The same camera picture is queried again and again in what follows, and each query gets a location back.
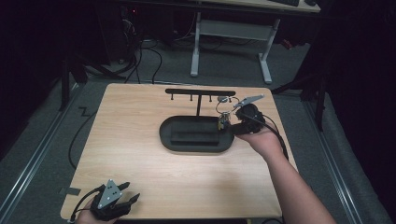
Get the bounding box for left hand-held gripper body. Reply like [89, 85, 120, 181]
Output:
[90, 178, 132, 222]

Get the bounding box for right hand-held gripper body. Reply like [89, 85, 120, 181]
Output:
[233, 93, 268, 135]

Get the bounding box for bunch of colourful key tags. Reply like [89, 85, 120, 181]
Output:
[215, 95, 241, 132]

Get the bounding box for black key stand with tray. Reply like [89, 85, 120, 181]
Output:
[159, 88, 237, 154]

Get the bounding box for person's left hand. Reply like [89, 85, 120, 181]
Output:
[75, 199, 120, 224]

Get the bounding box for person's right hand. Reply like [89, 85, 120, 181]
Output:
[237, 125, 285, 163]

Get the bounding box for black metal stand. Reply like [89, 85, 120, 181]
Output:
[270, 69, 330, 133]
[58, 50, 127, 112]

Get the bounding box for black keyboard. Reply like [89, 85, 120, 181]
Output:
[269, 0, 302, 7]

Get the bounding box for dark computer tower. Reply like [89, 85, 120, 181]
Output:
[104, 4, 145, 64]

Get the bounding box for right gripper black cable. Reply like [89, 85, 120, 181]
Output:
[239, 111, 290, 161]

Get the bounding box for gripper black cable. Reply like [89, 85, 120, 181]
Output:
[239, 111, 290, 161]
[68, 184, 106, 224]

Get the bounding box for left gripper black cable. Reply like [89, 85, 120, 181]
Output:
[68, 184, 106, 224]

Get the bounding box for thin black floor cable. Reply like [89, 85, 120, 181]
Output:
[67, 106, 98, 171]

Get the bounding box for metal floor rail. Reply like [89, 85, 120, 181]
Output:
[302, 98, 364, 224]
[0, 83, 82, 222]

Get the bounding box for white table frame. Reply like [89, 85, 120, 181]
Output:
[190, 0, 322, 85]

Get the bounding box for black floor cables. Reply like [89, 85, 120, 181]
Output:
[123, 38, 163, 85]

